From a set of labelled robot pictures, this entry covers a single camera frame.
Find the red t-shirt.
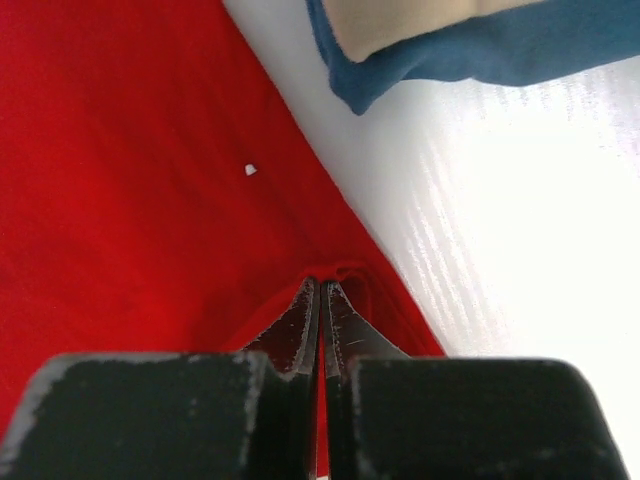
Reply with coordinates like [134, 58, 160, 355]
[1, 1, 442, 478]

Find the folded beige t-shirt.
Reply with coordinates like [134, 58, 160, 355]
[321, 0, 533, 63]

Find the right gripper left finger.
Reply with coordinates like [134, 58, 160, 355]
[1, 278, 320, 479]

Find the folded blue t-shirt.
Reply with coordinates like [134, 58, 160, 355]
[306, 0, 639, 115]

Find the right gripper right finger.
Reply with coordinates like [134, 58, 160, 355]
[321, 282, 627, 480]

